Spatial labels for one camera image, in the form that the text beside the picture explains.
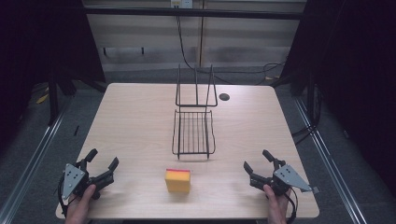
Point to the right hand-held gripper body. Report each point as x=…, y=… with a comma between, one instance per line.
x=289, y=178

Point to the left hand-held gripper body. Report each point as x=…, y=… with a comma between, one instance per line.
x=73, y=179

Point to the yellow sponge with red top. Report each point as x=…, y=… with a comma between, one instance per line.
x=177, y=181

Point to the person's left hand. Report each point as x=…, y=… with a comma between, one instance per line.
x=79, y=205

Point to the person's right hand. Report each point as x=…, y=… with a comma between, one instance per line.
x=276, y=207

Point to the small black stick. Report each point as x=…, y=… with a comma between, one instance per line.
x=76, y=130

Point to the black metal stand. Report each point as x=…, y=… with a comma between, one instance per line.
x=313, y=102
x=53, y=102

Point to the dark round table grommet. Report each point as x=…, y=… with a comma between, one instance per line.
x=224, y=96

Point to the yellow tape strip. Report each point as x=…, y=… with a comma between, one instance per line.
x=42, y=99

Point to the black curtain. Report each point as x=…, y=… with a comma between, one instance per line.
x=37, y=46
x=358, y=77

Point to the black horizontal metal bar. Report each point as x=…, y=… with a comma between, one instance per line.
x=140, y=12

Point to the aluminium floor rail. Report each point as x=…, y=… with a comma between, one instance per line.
x=34, y=161
x=330, y=161

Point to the white wall socket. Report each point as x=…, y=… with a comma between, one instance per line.
x=181, y=3

